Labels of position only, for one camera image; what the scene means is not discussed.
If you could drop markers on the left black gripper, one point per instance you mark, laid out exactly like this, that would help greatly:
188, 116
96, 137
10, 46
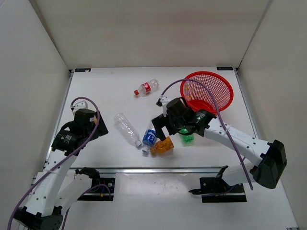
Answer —
103, 130

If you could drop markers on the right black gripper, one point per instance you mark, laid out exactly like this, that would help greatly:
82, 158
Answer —
162, 121

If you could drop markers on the blue label plastic bottle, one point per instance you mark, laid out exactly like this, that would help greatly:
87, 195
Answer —
149, 138

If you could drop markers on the orange juice bottle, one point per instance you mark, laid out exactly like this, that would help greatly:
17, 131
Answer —
162, 148

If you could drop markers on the large clear plastic bottle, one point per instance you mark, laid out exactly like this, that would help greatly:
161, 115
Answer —
127, 130

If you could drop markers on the green plastic bottle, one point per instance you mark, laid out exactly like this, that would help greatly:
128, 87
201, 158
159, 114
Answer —
186, 139

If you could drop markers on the red label clear bottle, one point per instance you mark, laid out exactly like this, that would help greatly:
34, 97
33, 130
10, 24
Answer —
147, 88

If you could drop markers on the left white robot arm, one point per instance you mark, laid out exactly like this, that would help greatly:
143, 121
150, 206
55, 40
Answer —
44, 205

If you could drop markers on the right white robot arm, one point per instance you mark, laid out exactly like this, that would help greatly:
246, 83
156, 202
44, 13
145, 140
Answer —
267, 161

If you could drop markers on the red mesh plastic bin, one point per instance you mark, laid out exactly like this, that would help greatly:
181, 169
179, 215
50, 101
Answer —
204, 90

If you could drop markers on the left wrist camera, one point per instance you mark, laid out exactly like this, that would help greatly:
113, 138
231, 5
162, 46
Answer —
79, 105

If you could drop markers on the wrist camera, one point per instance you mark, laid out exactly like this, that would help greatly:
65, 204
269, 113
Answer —
79, 105
162, 102

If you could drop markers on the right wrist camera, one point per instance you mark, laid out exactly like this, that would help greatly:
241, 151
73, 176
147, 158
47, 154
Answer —
162, 102

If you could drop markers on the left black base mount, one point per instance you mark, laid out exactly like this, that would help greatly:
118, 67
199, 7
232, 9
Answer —
101, 193

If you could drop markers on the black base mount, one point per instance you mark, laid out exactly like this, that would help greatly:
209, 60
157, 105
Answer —
214, 190
101, 193

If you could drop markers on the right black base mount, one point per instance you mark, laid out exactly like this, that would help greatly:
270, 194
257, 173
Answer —
214, 190

